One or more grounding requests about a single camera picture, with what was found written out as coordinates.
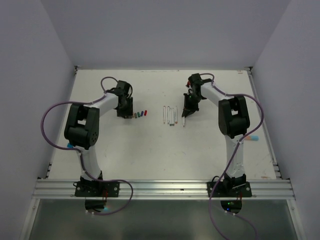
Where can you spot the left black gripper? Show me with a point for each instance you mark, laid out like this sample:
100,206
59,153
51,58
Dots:
128,111

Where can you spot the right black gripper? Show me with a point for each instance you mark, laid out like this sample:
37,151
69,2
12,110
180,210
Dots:
189,109

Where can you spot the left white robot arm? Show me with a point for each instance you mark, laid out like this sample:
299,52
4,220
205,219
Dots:
83,125

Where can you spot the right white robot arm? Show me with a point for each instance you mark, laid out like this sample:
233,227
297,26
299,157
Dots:
233,123

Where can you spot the pastel highlighter pen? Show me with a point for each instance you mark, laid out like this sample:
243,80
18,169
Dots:
252,138

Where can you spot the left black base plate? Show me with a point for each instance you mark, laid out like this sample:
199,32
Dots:
90,189

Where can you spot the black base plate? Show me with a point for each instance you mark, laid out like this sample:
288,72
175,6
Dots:
90,189
233,187

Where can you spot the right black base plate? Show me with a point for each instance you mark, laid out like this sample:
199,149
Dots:
233,187

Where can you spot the aluminium front rail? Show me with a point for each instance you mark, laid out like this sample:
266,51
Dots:
65,189

